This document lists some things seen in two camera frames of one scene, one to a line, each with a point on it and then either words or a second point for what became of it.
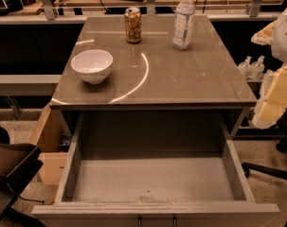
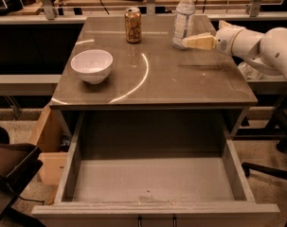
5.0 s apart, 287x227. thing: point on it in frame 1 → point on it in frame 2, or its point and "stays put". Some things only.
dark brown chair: [13, 167] stays put
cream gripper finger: [265, 35] → [224, 39]
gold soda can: [134, 25] stays put
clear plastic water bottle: [184, 22] stays put
